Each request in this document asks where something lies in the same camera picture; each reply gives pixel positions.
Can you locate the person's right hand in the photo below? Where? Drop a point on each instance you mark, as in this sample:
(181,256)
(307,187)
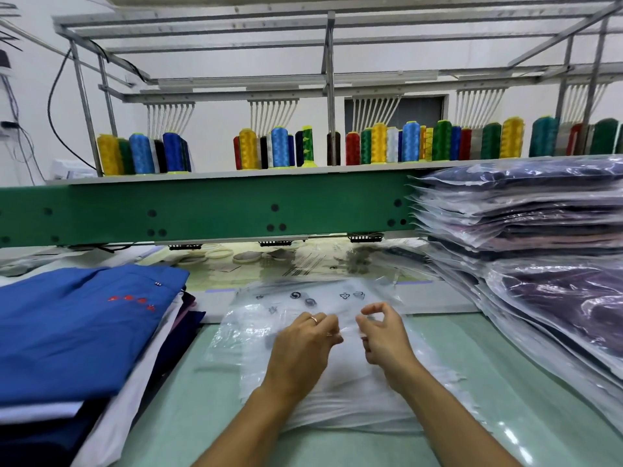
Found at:
(389,343)

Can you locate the person's left hand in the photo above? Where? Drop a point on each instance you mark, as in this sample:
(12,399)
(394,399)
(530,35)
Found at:
(302,353)

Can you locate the stack of plastic bags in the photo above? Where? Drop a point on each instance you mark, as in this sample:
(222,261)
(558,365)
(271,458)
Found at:
(341,403)

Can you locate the stack of bagged garments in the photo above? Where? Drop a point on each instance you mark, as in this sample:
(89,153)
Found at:
(526,219)

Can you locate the purple garment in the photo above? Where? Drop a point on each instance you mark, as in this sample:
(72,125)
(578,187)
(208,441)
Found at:
(574,311)

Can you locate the blue garment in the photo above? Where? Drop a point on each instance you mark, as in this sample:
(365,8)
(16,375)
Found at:
(68,330)

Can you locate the person's right forearm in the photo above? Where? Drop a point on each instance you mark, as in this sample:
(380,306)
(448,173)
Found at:
(453,423)

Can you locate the person's left forearm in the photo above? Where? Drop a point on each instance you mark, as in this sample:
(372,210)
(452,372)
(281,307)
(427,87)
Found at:
(248,433)

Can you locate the green machine beam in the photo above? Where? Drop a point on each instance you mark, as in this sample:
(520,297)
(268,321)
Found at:
(214,209)

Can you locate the row of coloured thread spools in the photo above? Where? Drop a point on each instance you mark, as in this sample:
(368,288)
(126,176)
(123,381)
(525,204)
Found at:
(389,146)

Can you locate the grey metal thread rack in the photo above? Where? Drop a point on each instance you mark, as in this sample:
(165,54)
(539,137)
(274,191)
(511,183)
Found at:
(329,68)

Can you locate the white box device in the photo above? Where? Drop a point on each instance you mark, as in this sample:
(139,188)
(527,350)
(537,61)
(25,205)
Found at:
(73,170)

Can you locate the wall router with antennas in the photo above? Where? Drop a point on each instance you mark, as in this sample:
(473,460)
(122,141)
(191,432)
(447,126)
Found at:
(4,61)

